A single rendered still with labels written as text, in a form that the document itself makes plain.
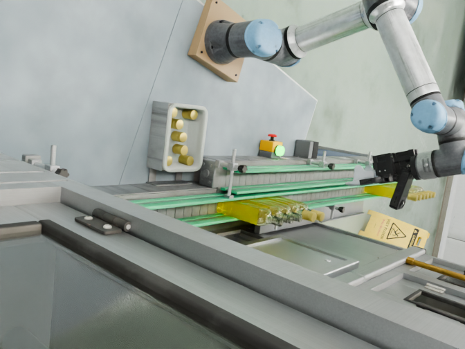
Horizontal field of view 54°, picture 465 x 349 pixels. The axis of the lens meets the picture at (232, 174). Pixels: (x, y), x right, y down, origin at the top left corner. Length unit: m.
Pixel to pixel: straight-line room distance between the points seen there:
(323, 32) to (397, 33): 0.34
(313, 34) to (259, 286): 1.25
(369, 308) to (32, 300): 0.23
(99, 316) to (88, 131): 1.12
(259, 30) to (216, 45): 0.18
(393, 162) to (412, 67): 0.28
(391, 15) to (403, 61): 0.13
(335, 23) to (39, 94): 0.89
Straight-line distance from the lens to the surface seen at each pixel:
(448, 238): 7.52
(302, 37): 1.58
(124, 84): 1.48
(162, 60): 1.57
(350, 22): 1.50
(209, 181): 1.61
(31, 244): 0.46
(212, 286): 0.38
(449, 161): 1.30
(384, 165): 1.37
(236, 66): 1.74
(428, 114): 1.17
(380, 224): 4.97
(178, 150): 1.57
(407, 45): 1.26
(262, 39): 1.51
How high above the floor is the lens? 1.95
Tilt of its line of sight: 40 degrees down
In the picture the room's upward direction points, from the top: 104 degrees clockwise
